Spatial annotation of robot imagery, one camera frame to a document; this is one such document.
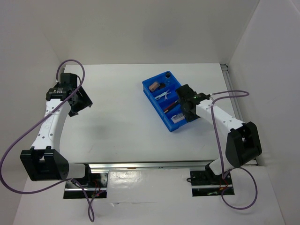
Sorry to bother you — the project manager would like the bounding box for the false eyelash case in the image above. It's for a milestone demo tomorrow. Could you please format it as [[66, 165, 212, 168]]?
[[171, 113, 185, 124]]

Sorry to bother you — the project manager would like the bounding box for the purple eyelash applicator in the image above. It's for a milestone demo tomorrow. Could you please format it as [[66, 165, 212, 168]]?
[[163, 90, 171, 100]]

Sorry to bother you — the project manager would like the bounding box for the red silver lip pencil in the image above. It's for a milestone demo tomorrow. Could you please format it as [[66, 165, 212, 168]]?
[[163, 101, 179, 113]]

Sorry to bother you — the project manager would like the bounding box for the blue plastic organizer tray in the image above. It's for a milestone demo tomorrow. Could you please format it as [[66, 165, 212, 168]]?
[[142, 71, 187, 132]]

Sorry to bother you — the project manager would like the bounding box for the clear bottle black cap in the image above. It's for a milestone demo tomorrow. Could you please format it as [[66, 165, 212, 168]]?
[[164, 72, 172, 86]]

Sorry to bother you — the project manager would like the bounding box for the beige foundation bottle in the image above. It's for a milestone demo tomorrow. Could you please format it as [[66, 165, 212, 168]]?
[[148, 82, 160, 92]]

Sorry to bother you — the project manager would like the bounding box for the mint eyebrow razor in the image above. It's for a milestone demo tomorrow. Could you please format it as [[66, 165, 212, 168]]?
[[155, 93, 165, 100]]

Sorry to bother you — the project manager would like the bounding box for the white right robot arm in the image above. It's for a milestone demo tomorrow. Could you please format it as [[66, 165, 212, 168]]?
[[176, 84, 262, 184]]

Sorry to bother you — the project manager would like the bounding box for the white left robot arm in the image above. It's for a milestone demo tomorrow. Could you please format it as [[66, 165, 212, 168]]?
[[20, 73, 93, 187]]

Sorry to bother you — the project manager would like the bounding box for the aluminium side rail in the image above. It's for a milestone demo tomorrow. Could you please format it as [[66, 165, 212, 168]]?
[[221, 64, 262, 168]]

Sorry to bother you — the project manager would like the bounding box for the aluminium front rail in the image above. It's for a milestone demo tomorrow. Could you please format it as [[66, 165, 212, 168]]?
[[86, 160, 211, 170]]

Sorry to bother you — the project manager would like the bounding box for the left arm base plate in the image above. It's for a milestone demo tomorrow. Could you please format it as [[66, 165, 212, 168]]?
[[63, 171, 108, 199]]

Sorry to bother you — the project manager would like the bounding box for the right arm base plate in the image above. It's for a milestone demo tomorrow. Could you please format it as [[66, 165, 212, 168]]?
[[186, 169, 235, 197]]

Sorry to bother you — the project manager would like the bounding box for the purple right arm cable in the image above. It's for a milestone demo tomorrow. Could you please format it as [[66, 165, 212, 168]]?
[[210, 90, 258, 210]]

